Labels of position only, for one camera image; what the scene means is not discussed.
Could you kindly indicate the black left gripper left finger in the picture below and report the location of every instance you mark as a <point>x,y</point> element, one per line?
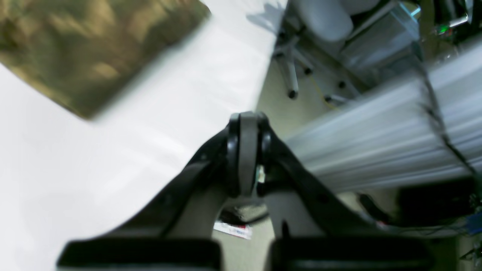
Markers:
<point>173,231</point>

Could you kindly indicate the grey office chair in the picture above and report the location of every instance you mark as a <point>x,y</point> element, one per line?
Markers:
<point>360,43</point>

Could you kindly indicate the aluminium frame beam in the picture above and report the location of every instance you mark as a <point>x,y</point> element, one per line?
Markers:
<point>421,127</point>

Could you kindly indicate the camouflage T-shirt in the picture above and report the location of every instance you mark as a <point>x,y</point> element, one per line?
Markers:
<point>82,53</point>

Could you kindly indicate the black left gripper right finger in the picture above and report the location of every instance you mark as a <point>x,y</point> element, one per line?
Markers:
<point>314,230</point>

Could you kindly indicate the aluminium frame leg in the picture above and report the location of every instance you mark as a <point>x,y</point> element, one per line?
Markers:
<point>243,231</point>

